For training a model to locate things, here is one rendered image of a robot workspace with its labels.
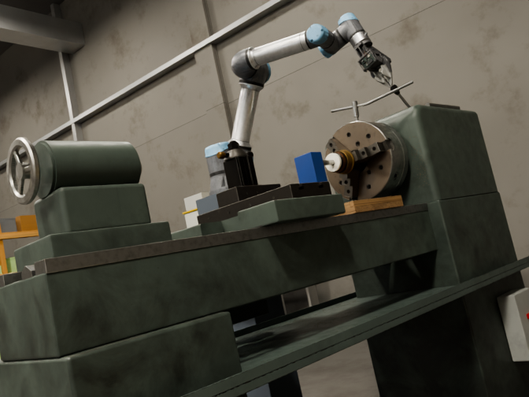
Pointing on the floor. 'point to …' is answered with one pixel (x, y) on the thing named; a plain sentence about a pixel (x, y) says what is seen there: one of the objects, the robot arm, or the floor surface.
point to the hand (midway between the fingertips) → (390, 83)
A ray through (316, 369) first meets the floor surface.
